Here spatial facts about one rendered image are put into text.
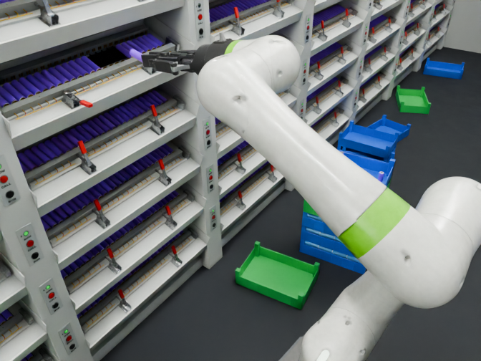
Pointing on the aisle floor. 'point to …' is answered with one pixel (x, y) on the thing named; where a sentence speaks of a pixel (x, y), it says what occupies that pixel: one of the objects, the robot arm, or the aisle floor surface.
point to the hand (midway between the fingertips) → (156, 59)
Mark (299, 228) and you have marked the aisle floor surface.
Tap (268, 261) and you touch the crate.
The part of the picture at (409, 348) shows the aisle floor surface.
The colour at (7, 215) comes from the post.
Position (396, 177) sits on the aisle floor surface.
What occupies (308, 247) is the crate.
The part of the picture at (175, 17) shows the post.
